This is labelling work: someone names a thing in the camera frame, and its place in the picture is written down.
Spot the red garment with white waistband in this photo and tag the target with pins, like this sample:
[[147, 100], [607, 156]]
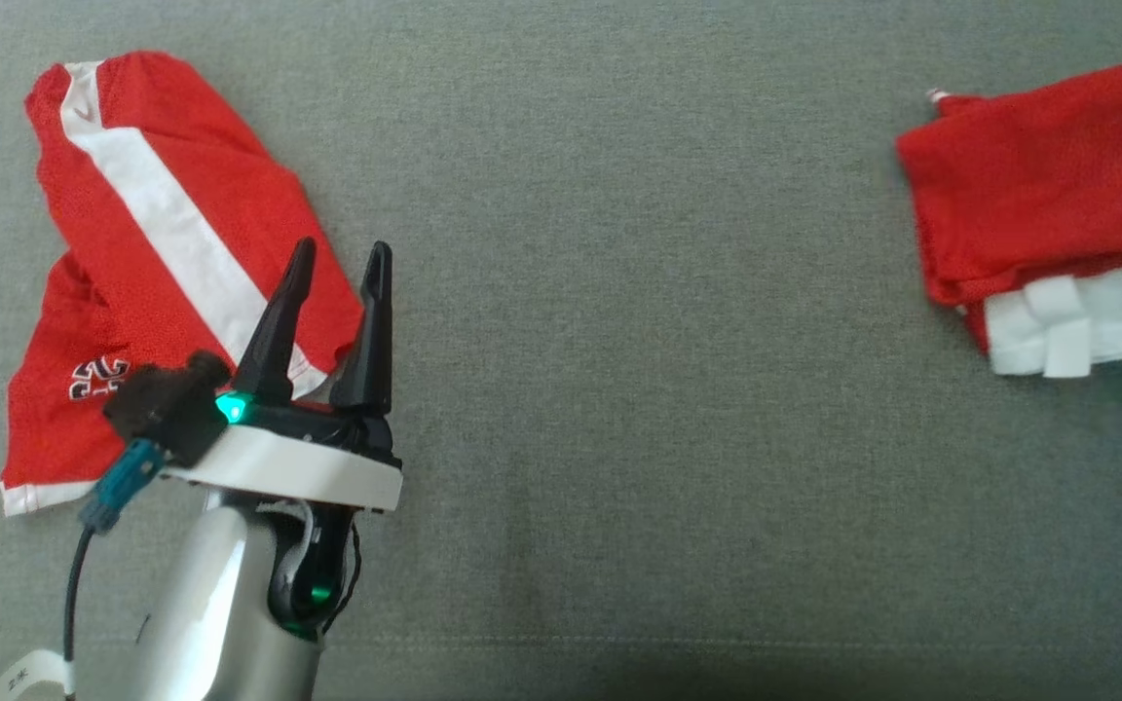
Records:
[[1038, 185]]

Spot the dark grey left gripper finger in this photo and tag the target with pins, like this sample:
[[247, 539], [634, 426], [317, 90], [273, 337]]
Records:
[[371, 350], [274, 341]]

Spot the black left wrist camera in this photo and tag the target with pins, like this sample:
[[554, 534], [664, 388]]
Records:
[[167, 409]]

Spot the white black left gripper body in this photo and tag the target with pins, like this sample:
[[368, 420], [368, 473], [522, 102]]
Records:
[[298, 458]]

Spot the red shorts with number print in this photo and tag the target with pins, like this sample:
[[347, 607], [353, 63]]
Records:
[[132, 273]]

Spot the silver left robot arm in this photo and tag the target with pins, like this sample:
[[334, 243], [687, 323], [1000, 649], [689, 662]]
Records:
[[201, 604]]

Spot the blue left camera connector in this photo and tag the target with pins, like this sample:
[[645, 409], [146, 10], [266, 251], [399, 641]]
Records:
[[123, 487]]

